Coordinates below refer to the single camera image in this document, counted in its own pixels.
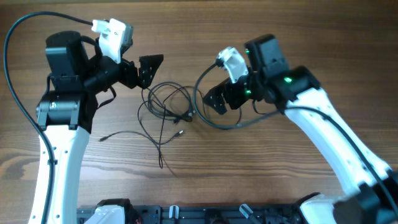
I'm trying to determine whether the thin black usb cable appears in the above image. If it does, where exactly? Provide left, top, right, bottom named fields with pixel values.
left=98, top=88, right=185, bottom=169

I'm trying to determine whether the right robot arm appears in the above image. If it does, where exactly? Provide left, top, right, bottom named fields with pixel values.
left=203, top=34, right=397, bottom=223

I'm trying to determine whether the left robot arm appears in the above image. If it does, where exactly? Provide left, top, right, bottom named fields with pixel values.
left=29, top=31, right=164, bottom=223

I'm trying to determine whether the right camera black cable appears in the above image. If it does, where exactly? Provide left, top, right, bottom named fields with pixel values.
left=192, top=62, right=398, bottom=215

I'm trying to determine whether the camera black cable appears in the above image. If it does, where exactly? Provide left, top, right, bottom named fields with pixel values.
left=192, top=62, right=398, bottom=215
left=3, top=11, right=94, bottom=224

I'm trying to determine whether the left camera black cable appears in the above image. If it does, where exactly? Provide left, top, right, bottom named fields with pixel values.
left=3, top=11, right=94, bottom=224

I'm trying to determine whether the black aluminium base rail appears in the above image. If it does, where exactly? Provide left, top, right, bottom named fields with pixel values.
left=76, top=203, right=312, bottom=224

